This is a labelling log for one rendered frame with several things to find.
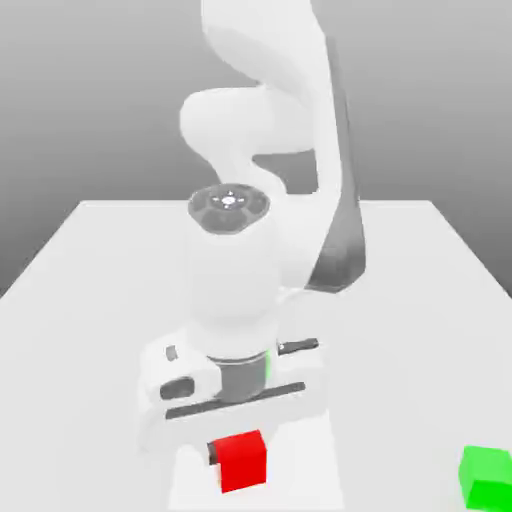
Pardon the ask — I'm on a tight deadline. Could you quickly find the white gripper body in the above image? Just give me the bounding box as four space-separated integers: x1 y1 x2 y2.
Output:
137 379 332 454

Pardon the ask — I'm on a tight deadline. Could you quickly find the small red cube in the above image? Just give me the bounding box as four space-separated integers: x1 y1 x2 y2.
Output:
207 429 268 495

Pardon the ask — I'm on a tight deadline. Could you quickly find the small green cube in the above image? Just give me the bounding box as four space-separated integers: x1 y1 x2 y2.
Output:
457 444 512 512

